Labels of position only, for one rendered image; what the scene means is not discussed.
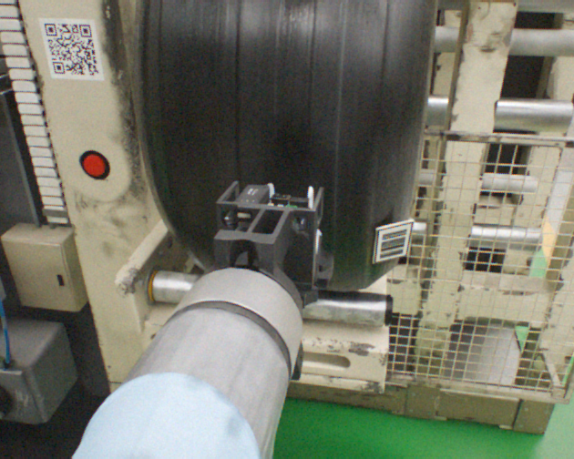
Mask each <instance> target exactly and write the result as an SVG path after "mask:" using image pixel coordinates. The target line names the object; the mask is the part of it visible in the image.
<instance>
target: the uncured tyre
mask: <svg viewBox="0 0 574 459"><path fill-rule="evenodd" d="M437 4H438V0H136V10H135V24H134V52H133V60H134V89H135V103H136V113H137V122H138V135H139V142H140V147H141V153H142V157H143V162H144V167H145V170H146V174H147V178H148V182H149V187H150V190H151V194H152V197H153V199H154V201H155V204H156V207H157V209H158V212H159V215H160V216H161V218H162V220H163V222H164V224H165V226H166V227H167V229H168V230H169V232H170V234H171V235H172V236H173V237H174V239H175V240H176V241H177V242H178V244H179V245H180V246H181V247H182V248H183V249H184V250H185V251H186V253H187V254H188V255H189V256H190V258H191V259H192V260H193V262H194V263H195V264H196V265H197V266H198V267H199V268H201V269H202V270H205V271H206V270H207V269H208V268H210V267H211V266H212V265H214V238H215V236H216V235H217V227H216V202H217V201H218V199H219V198H220V197H221V196H222V195H223V194H224V193H225V192H226V190H227V189H228V188H229V187H230V186H231V185H232V184H233V182H234V181H239V196H240V194H241V193H242V192H243V191H244V189H245V188H246V187H247V186H248V185H261V186H263V185H268V184H272V185H273V188H274V192H276V193H279V194H282V195H290V196H291V197H294V198H308V192H309V187H312V188H313V203H314V202H315V199H316V196H317V194H318V191H319V188H323V216H322V219H321V222H320V225H319V228H318V230H319V231H320V232H321V233H322V237H323V238H322V246H323V249H324V250H326V251H328V252H331V253H332V254H333V276H332V277H331V279H330V280H329V289H328V290H325V291H342V292H346V291H356V290H361V289H367V288H368V287H369V286H371V285H372V284H373V283H375V282H376V281H378V280H379V279H380V278H382V277H383V276H384V275H385V274H386V273H388V272H389V271H390V270H392V269H393V268H395V267H396V265H397V263H398V261H399V258H397V259H392V260H386V261H382V262H378V263H375V264H373V256H374V239H375V231H376V228H379V227H383V226H386V225H391V224H395V223H398V222H403V221H407V220H410V217H411V213H412V208H413V204H414V199H415V190H416V185H417V180H418V174H419V168H420V162H421V156H422V149H423V143H424V135H425V123H426V115H427V108H428V99H429V92H430V84H431V76H432V66H433V57H434V48H435V38H436V17H437ZM290 199H291V198H290Z"/></svg>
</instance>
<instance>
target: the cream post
mask: <svg viewBox="0 0 574 459"><path fill-rule="evenodd" d="M18 1H19V4H20V8H21V12H22V17H23V20H24V24H25V28H26V35H27V39H28V44H29V47H30V51H31V55H32V59H33V63H34V67H35V71H36V76H37V80H38V84H39V87H40V92H41V97H42V101H43V105H44V110H45V113H46V121H47V124H48V128H49V133H50V137H51V140H52V144H53V149H54V152H55V156H56V163H57V167H58V171H59V175H60V179H61V183H62V187H63V191H64V195H65V199H66V203H67V209H68V213H69V217H70V220H71V223H72V227H73V231H74V236H75V241H76V245H77V253H78V257H79V260H80V265H81V269H82V272H83V276H84V281H85V284H86V288H87V296H88V299H89V303H90V307H91V311H92V315H93V319H94V323H95V327H96V331H97V338H98V342H99V346H100V350H101V354H102V358H103V362H104V365H105V370H106V374H107V378H108V385H109V389H110V392H111V394H112V393H113V392H114V391H115V390H116V389H118V387H119V386H120V385H121V384H122V383H123V381H124V380H125V378H126V377H127V376H128V374H129V372H130V371H131V370H132V368H133V367H134V365H135V364H136V363H137V361H138V359H139V358H140V357H141V355H142V353H143V351H142V350H141V345H140V339H139V335H138V333H134V332H126V331H124V330H123V327H122V322H121V318H120V313H119V308H118V300H117V295H116V291H115V286H114V279H115V277H116V275H117V274H118V272H119V271H120V270H121V269H122V267H123V266H124V265H125V264H126V262H127V261H128V259H129V258H130V257H131V256H132V254H133V253H134V252H135V251H136V249H137V248H138V247H139V245H140V244H141V243H142V242H143V240H144V239H145V238H146V237H147V236H148V235H149V234H150V233H151V231H152V230H153V229H154V228H155V227H156V225H157V224H158V223H159V221H160V220H161V216H160V215H159V212H158V209H157V207H156V204H155V201H154V199H153V197H152V194H151V190H150V187H149V182H148V178H147V174H146V170H145V167H144V162H143V157H142V153H141V147H140V142H139V135H138V122H137V113H136V103H135V89H134V60H133V52H134V24H135V10H136V0H18ZM38 18H67V19H94V22H95V28H96V33H97V42H98V48H99V54H100V59H101V65H102V69H103V75H104V80H105V81H103V80H84V79H64V78H52V77H51V74H50V69H49V65H48V61H47V57H46V50H45V45H44V40H43V37H42V32H41V28H40V24H39V20H38ZM92 155H95V156H98V157H100V158H102V160H103V161H104V162H105V165H106V169H105V171H104V173H102V174H101V175H100V176H93V175H91V174H89V173H88V172H87V171H86V169H85V166H84V161H85V159H86V158H87V157H89V156H92Z"/></svg>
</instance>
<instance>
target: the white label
mask: <svg viewBox="0 0 574 459"><path fill-rule="evenodd" d="M414 223H415V221H414V220H413V219H410V220H407V221H403V222H398V223H395V224H391V225H386V226H383V227H379V228H376V231H375V239H374V256H373V264H375V263H378V262H382V261H386V260H392V259H397V258H401V257H404V256H407V255H408V251H409V246H410V241H411V237H412V232H413V227H414Z"/></svg>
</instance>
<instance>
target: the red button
mask: <svg viewBox="0 0 574 459"><path fill-rule="evenodd" d="M84 166H85V169H86V171H87V172H88V173H89V174H91V175H93V176H100V175H101V174H102V173H104V171H105V169H106V165H105V162H104V161H103V160H102V158H100V157H98V156H95V155H92V156H89V157H87V158H86V159H85V161H84Z"/></svg>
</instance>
